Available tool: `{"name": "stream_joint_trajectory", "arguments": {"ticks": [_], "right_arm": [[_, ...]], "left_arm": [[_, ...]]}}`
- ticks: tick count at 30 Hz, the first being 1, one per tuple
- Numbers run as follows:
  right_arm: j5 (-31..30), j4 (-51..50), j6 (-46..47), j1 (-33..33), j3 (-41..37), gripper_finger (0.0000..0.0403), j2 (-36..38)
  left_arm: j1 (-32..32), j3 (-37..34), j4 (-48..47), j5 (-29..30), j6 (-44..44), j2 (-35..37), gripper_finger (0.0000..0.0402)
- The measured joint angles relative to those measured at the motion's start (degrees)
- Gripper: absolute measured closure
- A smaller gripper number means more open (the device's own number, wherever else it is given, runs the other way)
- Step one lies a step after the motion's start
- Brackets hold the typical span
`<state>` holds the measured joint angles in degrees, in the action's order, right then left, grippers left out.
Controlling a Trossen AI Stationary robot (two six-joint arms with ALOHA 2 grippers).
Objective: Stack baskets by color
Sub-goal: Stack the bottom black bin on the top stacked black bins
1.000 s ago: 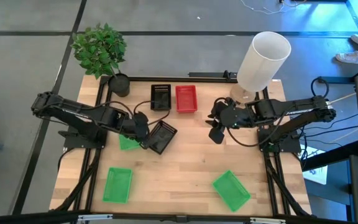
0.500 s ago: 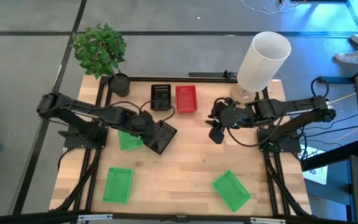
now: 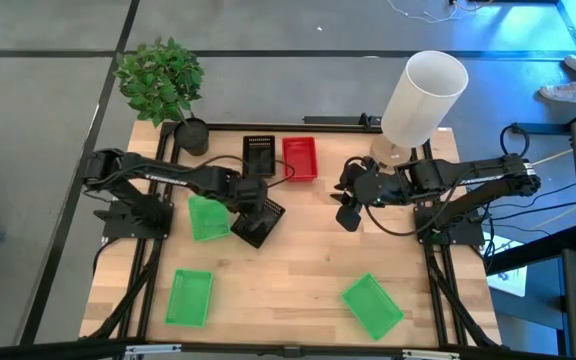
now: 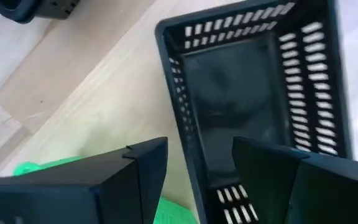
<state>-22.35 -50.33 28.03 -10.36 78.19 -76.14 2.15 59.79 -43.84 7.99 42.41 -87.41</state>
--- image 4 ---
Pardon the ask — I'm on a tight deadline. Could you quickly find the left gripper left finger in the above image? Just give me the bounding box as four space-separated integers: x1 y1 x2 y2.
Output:
0 136 170 224

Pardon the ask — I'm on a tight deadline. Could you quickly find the green plastic slotted basket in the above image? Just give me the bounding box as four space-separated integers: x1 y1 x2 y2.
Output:
12 156 199 224

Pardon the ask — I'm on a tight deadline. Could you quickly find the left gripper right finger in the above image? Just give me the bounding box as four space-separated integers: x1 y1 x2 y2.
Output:
232 136 358 224

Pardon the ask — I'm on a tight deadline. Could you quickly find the black plastic slotted basket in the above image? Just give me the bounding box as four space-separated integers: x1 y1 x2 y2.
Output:
154 0 354 224
0 0 81 24

